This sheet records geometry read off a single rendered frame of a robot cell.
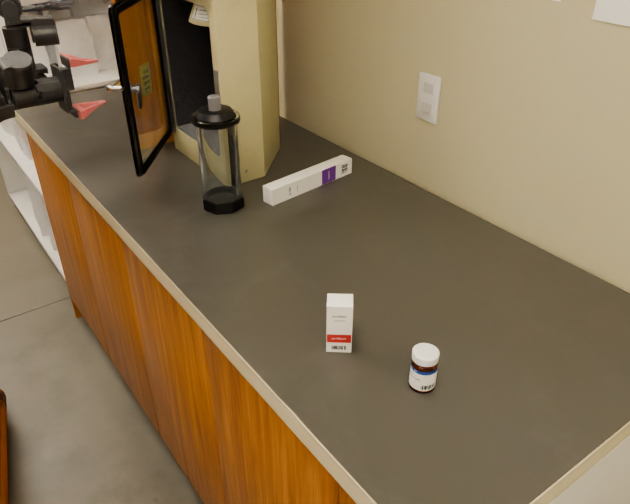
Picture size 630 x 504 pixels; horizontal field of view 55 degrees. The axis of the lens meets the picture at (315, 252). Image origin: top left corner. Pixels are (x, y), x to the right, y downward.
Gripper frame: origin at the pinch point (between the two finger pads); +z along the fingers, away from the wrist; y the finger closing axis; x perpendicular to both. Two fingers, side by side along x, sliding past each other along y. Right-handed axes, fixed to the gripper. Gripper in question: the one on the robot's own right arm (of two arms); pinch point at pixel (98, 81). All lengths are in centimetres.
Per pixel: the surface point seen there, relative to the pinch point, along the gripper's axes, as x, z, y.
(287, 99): 17, 66, -21
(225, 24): -19.7, 24.3, 13.0
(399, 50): -35, 65, 4
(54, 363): 59, -18, -120
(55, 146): 35.5, -4.5, -26.2
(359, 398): -95, 0, -28
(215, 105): -28.5, 15.3, -1.5
